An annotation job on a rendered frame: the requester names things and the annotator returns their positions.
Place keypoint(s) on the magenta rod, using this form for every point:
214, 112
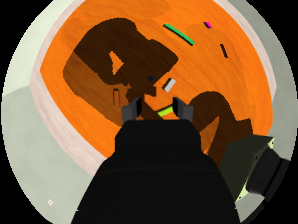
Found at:
208, 25

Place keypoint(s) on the grey rod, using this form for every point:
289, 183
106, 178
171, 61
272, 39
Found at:
169, 85

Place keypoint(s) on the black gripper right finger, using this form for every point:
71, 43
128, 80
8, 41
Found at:
182, 110

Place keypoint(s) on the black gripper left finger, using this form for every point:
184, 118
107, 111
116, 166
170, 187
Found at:
131, 111

